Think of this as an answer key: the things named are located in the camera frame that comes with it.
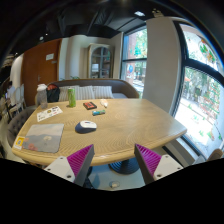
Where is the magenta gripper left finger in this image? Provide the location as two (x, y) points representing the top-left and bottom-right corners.
(45, 144), (94, 186)

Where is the black and red card box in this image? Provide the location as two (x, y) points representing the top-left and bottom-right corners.
(83, 102), (97, 110)

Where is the black bag on sofa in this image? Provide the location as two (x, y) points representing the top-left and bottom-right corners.
(47, 84), (60, 103)

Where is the grey tufted chair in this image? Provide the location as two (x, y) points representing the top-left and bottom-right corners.
(7, 108), (35, 147)

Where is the green drink can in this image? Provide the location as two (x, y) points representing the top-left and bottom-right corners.
(68, 88), (76, 107)

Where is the orange wooden door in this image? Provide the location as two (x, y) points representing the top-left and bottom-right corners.
(21, 39), (61, 106)

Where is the white and navy computer mouse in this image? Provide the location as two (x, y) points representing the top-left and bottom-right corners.
(75, 120), (97, 134)

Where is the teal small gadget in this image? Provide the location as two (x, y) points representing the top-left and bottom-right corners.
(92, 110), (106, 116)

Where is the white small object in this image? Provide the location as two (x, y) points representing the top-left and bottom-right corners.
(100, 99), (108, 108)

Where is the black table pedestal base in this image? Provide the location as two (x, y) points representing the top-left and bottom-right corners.
(109, 158), (139, 175)

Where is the white sticker sheet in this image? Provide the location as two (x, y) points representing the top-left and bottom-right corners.
(37, 106), (62, 122)

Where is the grey glass-door cabinet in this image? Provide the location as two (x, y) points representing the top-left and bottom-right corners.
(88, 44), (113, 78)

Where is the striped cushion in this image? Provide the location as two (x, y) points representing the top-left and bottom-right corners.
(59, 85), (113, 102)

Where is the grey printed mouse pad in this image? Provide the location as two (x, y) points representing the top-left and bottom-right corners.
(22, 124), (64, 153)

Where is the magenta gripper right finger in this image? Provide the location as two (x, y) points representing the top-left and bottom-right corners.
(134, 144), (182, 184)

